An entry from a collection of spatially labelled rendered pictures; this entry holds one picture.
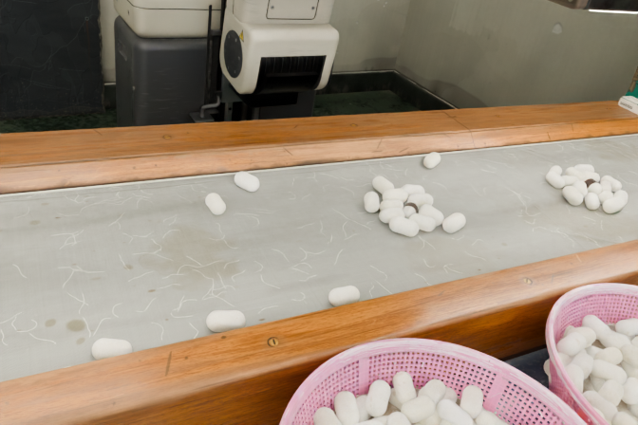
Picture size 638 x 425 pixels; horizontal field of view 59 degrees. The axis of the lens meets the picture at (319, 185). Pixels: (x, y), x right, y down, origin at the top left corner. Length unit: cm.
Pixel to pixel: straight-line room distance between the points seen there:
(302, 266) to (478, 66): 239
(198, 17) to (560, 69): 165
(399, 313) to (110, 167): 41
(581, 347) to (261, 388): 34
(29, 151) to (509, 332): 61
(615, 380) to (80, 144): 67
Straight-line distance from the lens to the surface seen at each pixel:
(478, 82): 294
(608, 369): 65
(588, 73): 257
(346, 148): 87
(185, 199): 73
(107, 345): 52
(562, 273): 72
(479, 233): 78
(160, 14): 146
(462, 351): 55
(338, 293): 58
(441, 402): 54
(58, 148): 79
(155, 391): 48
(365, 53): 327
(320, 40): 130
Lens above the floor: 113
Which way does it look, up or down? 30 degrees down
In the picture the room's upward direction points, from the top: 10 degrees clockwise
